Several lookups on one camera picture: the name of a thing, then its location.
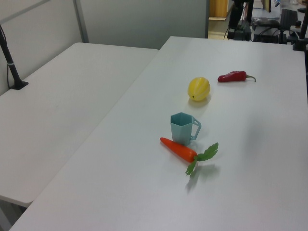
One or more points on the black pole with base clamp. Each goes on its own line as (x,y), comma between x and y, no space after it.
(10,65)

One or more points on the red toy chili pepper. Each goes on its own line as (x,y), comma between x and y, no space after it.
(233,76)

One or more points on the teal hexagonal plastic mug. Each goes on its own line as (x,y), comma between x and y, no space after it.
(180,132)

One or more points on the yellow striped toy melon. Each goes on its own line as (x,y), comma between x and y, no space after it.
(199,89)

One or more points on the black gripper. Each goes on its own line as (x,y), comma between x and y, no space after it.
(234,16)

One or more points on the orange toy carrot with leaves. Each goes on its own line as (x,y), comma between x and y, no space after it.
(178,149)

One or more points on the black camera stand clamp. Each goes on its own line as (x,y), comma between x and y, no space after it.
(300,43)

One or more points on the black office chair back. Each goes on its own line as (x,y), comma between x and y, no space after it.
(288,18)

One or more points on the wooden panel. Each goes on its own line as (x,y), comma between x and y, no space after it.
(217,9)

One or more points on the grey metal partition post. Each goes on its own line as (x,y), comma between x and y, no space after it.
(81,21)

